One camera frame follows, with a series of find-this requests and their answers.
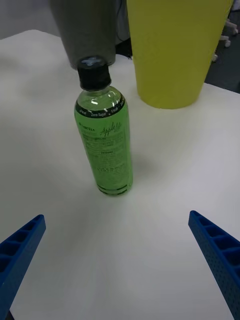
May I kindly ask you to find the green plastic bottle black cap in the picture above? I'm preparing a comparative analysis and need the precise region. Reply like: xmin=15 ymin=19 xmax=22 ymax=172
xmin=73 ymin=55 xmax=134 ymax=197

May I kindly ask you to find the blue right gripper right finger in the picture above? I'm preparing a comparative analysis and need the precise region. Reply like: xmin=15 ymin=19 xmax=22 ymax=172
xmin=188 ymin=210 xmax=240 ymax=320

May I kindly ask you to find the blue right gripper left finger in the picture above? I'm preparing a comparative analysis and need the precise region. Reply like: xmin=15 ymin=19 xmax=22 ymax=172
xmin=0 ymin=214 xmax=47 ymax=320

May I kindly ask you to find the white wheeled chair base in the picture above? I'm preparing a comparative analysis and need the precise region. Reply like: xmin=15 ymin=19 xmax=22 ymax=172
xmin=212 ymin=19 xmax=240 ymax=62

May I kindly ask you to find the grey plastic waste bin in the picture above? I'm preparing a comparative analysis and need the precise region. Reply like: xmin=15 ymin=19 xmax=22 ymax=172
xmin=48 ymin=0 xmax=120 ymax=70

